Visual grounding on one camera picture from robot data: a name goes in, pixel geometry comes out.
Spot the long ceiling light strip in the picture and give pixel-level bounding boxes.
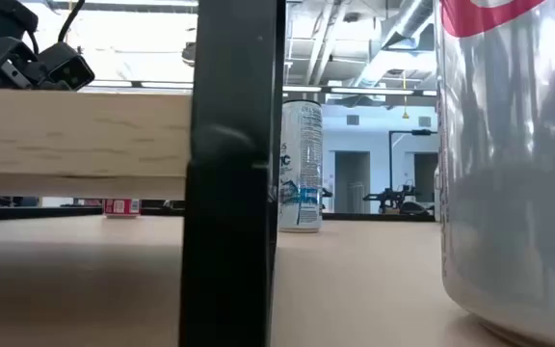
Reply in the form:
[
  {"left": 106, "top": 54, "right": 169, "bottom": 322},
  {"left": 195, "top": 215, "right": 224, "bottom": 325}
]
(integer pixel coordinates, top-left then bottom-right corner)
[{"left": 281, "top": 85, "right": 438, "bottom": 96}]

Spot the light wooden shelf board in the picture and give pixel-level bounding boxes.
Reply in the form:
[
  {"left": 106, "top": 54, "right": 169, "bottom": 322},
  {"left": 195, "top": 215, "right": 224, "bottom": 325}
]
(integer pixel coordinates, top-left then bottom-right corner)
[{"left": 0, "top": 89, "right": 195, "bottom": 201}]

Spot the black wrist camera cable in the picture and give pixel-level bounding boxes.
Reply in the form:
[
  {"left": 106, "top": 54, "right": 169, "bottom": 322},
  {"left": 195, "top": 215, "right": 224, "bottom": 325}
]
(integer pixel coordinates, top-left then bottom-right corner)
[{"left": 57, "top": 0, "right": 87, "bottom": 45}]

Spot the silver ceiling air duct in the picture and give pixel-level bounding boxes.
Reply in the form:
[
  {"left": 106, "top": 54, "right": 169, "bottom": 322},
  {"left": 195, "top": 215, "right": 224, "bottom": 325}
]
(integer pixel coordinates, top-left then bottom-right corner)
[{"left": 354, "top": 0, "right": 440, "bottom": 91}]

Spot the grey doorway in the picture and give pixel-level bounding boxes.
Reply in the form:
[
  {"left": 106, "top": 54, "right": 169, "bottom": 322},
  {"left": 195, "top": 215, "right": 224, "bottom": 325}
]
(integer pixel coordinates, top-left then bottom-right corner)
[
  {"left": 412, "top": 152, "right": 438, "bottom": 203},
  {"left": 333, "top": 150, "right": 372, "bottom": 214}
]

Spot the black gantry frame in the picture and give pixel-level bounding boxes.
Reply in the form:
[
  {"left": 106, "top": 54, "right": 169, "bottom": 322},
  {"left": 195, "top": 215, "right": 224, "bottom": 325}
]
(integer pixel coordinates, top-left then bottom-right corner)
[{"left": 387, "top": 128, "right": 438, "bottom": 213}]

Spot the yellow hanging pendant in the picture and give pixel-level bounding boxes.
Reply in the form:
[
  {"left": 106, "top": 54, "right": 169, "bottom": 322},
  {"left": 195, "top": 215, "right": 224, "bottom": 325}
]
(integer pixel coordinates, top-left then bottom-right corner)
[{"left": 401, "top": 69, "right": 410, "bottom": 120}]

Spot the red cola can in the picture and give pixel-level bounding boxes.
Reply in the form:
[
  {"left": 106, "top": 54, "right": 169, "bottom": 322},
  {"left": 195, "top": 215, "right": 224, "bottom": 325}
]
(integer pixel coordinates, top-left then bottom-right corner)
[{"left": 102, "top": 198, "right": 142, "bottom": 219}]

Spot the silver diet cola can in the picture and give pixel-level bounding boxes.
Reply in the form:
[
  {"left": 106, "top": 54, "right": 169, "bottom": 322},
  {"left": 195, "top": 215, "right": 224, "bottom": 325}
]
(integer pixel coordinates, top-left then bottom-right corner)
[{"left": 434, "top": 0, "right": 555, "bottom": 347}]

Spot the white blue energy drink can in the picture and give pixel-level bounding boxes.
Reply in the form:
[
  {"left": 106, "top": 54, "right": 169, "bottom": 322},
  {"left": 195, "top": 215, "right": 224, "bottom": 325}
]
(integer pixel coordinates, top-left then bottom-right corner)
[{"left": 277, "top": 99, "right": 325, "bottom": 234}]

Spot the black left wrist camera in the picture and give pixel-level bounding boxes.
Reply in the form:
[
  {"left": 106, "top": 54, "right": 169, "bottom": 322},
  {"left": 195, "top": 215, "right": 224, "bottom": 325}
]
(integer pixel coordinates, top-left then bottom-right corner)
[{"left": 38, "top": 41, "right": 96, "bottom": 93}]

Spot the black metal table frame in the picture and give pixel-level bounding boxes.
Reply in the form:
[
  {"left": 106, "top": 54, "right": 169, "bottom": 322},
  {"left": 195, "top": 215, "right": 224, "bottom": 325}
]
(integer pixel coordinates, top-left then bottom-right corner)
[{"left": 0, "top": 204, "right": 436, "bottom": 224}]

